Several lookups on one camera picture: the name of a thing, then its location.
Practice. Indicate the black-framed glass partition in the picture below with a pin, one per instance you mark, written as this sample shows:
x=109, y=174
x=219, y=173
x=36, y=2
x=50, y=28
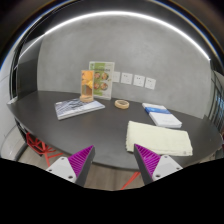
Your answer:
x=218, y=100

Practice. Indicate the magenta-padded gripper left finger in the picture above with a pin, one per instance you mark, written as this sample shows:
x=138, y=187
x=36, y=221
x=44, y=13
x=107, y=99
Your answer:
x=63, y=168

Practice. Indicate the green-white menu sign stand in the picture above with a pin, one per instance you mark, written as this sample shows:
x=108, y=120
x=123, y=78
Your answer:
x=106, y=80

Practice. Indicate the grey-blue magazine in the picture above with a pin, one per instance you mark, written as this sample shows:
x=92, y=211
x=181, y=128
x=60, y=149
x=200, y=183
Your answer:
x=76, y=108

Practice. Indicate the white wall socket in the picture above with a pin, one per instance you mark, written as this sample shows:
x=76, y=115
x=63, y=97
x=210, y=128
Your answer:
x=139, y=80
x=126, y=78
x=150, y=83
x=116, y=77

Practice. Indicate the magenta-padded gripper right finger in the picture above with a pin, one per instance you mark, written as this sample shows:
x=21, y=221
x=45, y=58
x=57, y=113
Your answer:
x=165, y=166

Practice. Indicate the white book with blue band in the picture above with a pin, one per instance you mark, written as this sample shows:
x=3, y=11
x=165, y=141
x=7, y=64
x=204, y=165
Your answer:
x=165, y=119

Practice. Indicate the cream knitted towel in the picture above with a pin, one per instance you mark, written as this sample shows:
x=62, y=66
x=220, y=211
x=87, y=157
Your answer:
x=156, y=138

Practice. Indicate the white ceiling light strip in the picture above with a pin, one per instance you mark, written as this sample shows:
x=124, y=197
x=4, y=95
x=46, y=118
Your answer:
x=116, y=13

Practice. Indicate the beige tape roll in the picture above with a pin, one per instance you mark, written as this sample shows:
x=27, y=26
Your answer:
x=122, y=107

